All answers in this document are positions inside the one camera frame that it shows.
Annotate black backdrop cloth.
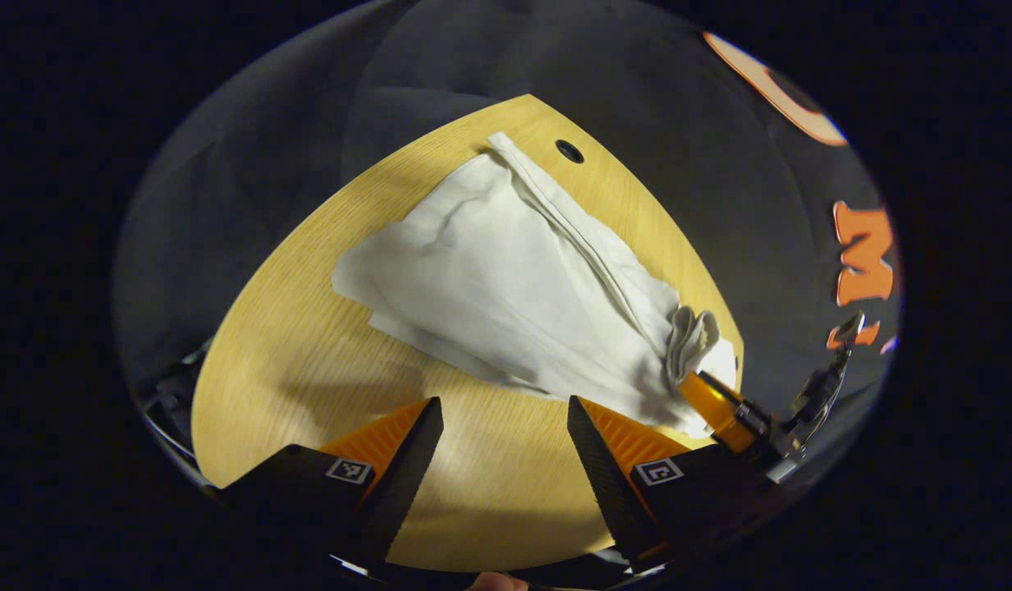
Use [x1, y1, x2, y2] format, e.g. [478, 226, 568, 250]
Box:
[112, 0, 904, 436]

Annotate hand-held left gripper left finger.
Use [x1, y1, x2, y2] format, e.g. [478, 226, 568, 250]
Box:
[218, 396, 445, 567]

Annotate white jeans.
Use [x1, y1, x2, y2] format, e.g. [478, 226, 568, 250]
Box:
[332, 131, 740, 438]

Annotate dark metal frame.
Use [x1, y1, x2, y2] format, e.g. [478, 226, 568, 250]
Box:
[139, 337, 215, 469]

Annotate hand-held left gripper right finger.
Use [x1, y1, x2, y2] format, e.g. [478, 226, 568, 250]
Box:
[566, 395, 781, 573]

